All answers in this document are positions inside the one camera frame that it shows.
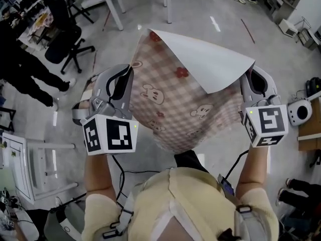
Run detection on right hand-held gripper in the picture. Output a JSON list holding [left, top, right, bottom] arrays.
[[240, 66, 289, 148]]

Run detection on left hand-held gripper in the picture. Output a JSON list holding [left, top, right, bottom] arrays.
[[72, 64, 139, 156]]

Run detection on pink checkered bunny cloth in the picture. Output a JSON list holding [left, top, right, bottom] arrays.
[[129, 28, 257, 156]]

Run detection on person's left forearm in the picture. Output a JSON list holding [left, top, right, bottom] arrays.
[[84, 154, 117, 198]]

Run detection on person's right forearm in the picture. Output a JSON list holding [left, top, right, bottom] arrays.
[[235, 144, 270, 192]]

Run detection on person's left hand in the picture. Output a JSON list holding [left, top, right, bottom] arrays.
[[77, 89, 92, 109]]

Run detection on white round device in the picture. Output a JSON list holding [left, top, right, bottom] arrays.
[[286, 98, 313, 127]]

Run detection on brown cardboard box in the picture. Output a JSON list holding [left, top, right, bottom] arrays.
[[297, 101, 321, 152]]

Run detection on small white box appliance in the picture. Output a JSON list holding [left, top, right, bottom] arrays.
[[278, 19, 299, 38]]

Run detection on black office chair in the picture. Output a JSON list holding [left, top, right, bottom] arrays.
[[44, 0, 96, 75], [309, 149, 321, 168]]

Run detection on checked patterned cloth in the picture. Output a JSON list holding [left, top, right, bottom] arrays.
[[27, 11, 55, 39]]

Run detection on person's black trousers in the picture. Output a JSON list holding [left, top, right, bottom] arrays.
[[174, 149, 209, 173]]

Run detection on dark blue belt box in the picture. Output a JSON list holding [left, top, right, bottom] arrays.
[[218, 174, 235, 196]]

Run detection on person's yellow knit top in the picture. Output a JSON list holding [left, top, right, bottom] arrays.
[[81, 167, 280, 241]]

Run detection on grey shell chair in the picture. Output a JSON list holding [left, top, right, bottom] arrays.
[[44, 199, 87, 241]]

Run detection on metal wire stand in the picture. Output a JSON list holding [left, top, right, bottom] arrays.
[[297, 16, 319, 51]]

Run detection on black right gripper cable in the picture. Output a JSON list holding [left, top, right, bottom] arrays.
[[224, 149, 249, 181]]

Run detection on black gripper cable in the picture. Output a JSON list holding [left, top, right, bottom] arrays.
[[111, 154, 162, 203], [224, 149, 249, 181]]

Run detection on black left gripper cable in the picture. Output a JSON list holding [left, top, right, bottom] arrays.
[[111, 154, 162, 203]]

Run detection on black metal frame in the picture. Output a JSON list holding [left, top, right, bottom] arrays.
[[0, 106, 17, 133]]

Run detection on grey harness straps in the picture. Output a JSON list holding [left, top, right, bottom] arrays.
[[102, 184, 261, 241]]

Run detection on white metal frame table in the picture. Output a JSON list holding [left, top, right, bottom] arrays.
[[0, 132, 79, 206]]

